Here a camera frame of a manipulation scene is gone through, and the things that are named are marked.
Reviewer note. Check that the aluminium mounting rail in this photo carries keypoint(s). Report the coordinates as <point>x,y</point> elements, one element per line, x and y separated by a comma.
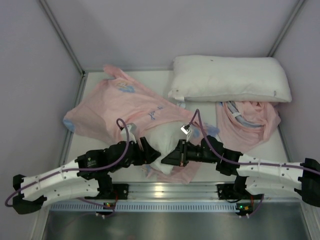
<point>175,191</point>

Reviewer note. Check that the bare white pillow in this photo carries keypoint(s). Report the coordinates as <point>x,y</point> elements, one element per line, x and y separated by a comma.
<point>201,78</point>

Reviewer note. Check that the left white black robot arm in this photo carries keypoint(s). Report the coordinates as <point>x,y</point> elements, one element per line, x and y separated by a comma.
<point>87,176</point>

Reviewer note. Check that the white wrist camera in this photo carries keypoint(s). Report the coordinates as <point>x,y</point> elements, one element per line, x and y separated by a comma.
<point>129,133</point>
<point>188,130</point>

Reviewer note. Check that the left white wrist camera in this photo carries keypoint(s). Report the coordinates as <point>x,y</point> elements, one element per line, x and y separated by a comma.
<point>129,133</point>

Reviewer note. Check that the slotted white cable duct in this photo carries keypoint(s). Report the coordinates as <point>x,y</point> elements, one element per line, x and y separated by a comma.
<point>152,207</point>

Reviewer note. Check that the pink pillowcase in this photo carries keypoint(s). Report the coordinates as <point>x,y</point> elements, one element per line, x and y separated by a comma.
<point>135,97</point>
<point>245,125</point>

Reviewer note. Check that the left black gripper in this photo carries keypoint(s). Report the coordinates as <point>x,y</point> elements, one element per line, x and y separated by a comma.
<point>141,152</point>

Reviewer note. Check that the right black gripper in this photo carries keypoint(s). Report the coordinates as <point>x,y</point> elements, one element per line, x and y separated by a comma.
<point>183,153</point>

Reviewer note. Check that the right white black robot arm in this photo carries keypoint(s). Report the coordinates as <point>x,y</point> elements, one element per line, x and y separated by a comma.
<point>254,176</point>

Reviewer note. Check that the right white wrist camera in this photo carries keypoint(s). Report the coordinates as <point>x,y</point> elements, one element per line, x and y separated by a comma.
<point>188,130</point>

